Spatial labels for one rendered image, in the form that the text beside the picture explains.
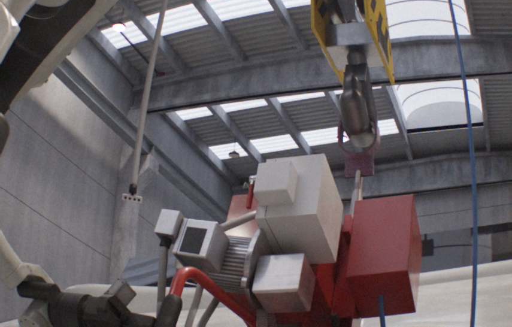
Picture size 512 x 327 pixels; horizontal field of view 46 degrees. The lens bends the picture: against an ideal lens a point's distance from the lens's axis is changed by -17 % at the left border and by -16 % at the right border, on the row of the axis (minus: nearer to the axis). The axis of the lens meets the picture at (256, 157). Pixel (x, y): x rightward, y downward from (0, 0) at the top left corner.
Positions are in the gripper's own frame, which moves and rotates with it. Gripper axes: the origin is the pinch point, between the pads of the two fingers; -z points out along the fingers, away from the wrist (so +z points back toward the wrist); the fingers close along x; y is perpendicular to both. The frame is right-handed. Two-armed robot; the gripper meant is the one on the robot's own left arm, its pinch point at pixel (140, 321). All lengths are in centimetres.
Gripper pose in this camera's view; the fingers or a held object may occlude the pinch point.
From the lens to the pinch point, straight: 112.7
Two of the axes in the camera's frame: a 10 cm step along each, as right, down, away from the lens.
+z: -9.4, 1.0, 3.4
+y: 1.6, -7.5, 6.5
